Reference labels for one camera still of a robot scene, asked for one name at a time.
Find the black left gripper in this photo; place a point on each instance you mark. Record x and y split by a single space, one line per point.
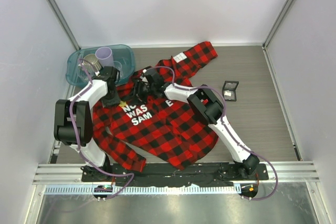
114 101

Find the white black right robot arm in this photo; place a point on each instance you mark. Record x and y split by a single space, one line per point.
209 110

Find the aluminium front frame rail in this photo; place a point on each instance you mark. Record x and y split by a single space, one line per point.
300 171

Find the grey ribbed ceramic mug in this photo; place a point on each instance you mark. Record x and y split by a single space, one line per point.
91 63

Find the teal plastic bin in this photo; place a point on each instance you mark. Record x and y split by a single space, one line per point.
124 54

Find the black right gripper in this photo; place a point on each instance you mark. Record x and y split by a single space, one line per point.
137 85

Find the small black jewellery box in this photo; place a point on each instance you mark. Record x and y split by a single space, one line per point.
229 90

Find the lilac plastic cup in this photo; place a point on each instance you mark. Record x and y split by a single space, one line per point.
105 56

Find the red black plaid shirt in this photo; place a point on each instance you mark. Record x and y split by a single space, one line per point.
166 129

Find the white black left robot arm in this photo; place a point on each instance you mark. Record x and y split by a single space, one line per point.
73 124

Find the white slotted cable duct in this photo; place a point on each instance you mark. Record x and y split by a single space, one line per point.
103 190

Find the clear drinking glass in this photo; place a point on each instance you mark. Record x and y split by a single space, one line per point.
118 66

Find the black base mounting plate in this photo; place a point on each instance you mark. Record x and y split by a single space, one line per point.
165 175

